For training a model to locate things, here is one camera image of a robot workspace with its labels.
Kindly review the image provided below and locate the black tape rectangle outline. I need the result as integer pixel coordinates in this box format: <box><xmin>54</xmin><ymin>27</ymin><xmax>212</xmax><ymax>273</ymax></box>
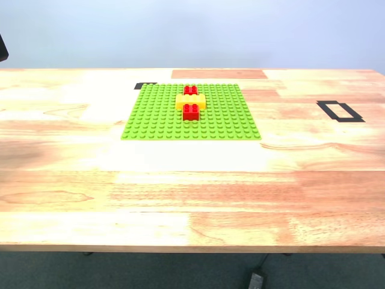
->
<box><xmin>316</xmin><ymin>100</ymin><xmax>367</xmax><ymax>123</ymax></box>

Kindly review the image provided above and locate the green studded baseplate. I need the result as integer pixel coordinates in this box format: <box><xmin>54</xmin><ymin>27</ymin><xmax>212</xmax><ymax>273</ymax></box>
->
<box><xmin>120</xmin><ymin>82</ymin><xmax>263</xmax><ymax>141</ymax></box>

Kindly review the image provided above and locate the yellow toy brick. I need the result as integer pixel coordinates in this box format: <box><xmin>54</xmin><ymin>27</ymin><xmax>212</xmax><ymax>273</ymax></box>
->
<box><xmin>175</xmin><ymin>93</ymin><xmax>208</xmax><ymax>111</ymax></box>

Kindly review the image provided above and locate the grey power adapter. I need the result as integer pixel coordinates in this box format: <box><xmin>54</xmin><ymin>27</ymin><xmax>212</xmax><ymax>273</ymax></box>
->
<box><xmin>248</xmin><ymin>272</ymin><xmax>266</xmax><ymax>289</ymax></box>

